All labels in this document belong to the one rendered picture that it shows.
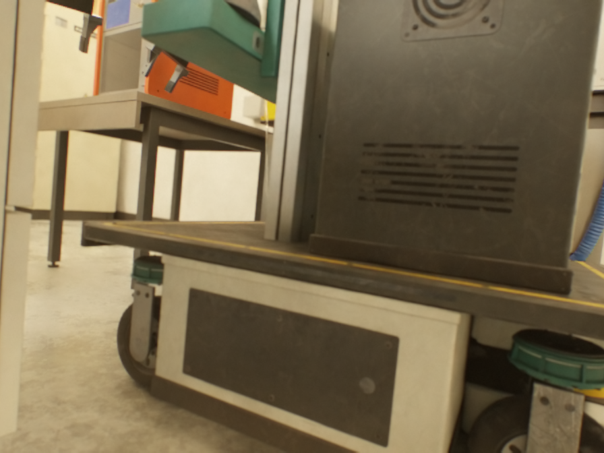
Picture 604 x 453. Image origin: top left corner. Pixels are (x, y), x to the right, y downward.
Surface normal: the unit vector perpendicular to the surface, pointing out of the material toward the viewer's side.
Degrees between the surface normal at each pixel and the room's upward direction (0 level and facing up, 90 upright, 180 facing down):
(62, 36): 90
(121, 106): 90
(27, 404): 0
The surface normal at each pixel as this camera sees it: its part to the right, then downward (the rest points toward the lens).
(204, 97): 0.82, 0.11
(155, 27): -0.46, 0.00
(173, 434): 0.10, -0.99
